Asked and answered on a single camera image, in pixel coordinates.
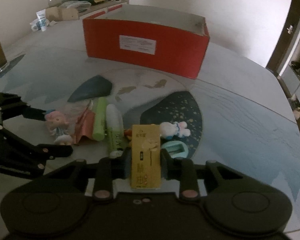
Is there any white green spray bottle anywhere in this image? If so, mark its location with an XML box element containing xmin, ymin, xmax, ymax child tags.
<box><xmin>106</xmin><ymin>104</ymin><xmax>124</xmax><ymax>158</ymax></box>

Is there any green cylindrical tube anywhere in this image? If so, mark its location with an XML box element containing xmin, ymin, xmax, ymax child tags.
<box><xmin>92</xmin><ymin>97</ymin><xmax>107</xmax><ymax>141</ymax></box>

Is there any yellow rectangular carton box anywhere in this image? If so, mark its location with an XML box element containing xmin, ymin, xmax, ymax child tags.
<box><xmin>130</xmin><ymin>124</ymin><xmax>161</xmax><ymax>189</ymax></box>

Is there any pink haired doll figurine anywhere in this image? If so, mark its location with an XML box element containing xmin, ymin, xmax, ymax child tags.
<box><xmin>45</xmin><ymin>111</ymin><xmax>73</xmax><ymax>146</ymax></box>

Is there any white bunny figurine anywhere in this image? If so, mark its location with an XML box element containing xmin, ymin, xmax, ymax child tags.
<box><xmin>159</xmin><ymin>121</ymin><xmax>191</xmax><ymax>140</ymax></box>

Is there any red orange fish toy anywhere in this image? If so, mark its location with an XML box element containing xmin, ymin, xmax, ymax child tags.
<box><xmin>124</xmin><ymin>129</ymin><xmax>132</xmax><ymax>147</ymax></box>

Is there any white blue tube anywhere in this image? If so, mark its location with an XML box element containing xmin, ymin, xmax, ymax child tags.
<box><xmin>30</xmin><ymin>9</ymin><xmax>50</xmax><ymax>32</ymax></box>

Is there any brown paper bag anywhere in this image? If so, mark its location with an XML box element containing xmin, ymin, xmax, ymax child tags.
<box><xmin>45</xmin><ymin>7</ymin><xmax>79</xmax><ymax>22</ymax></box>

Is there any clear plastic bag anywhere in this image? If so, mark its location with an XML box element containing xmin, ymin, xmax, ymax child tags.
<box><xmin>59</xmin><ymin>1</ymin><xmax>91</xmax><ymax>12</ymax></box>

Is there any red cardboard storage box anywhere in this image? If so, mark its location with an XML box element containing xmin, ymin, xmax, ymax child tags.
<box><xmin>82</xmin><ymin>4</ymin><xmax>210</xmax><ymax>79</ymax></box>

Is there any white drawer cabinet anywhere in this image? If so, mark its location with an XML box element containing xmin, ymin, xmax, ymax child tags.
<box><xmin>78</xmin><ymin>0</ymin><xmax>129</xmax><ymax>20</ymax></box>

